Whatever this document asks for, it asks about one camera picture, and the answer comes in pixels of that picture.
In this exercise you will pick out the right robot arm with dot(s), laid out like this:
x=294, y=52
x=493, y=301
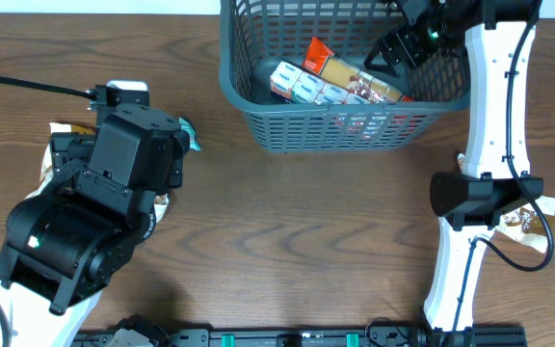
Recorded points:
x=495, y=177

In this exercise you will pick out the orange pasta packet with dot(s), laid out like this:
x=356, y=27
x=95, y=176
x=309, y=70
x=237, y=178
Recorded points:
x=321, y=61

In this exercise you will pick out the teal snack packet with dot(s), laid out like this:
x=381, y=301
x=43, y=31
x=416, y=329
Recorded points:
x=187, y=125

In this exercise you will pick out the grey plastic basket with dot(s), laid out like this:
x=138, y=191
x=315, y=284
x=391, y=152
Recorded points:
x=256, y=35

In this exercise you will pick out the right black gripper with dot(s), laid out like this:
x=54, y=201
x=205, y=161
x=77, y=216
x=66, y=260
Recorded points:
x=404, y=46

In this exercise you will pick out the crumpled beige bag under arm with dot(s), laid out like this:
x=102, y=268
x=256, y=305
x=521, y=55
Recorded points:
x=160, y=205

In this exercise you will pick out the tissue multipack box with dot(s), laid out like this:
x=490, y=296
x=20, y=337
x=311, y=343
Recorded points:
x=293, y=85

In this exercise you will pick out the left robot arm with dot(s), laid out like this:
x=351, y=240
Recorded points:
x=65, y=242

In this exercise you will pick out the beige snack bag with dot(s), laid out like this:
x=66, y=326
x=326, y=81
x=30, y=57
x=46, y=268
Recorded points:
x=524, y=226
x=46, y=169

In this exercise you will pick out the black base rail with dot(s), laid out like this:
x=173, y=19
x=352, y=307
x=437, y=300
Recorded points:
x=137, y=331

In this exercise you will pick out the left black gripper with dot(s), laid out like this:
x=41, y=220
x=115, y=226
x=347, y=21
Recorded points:
x=72, y=146

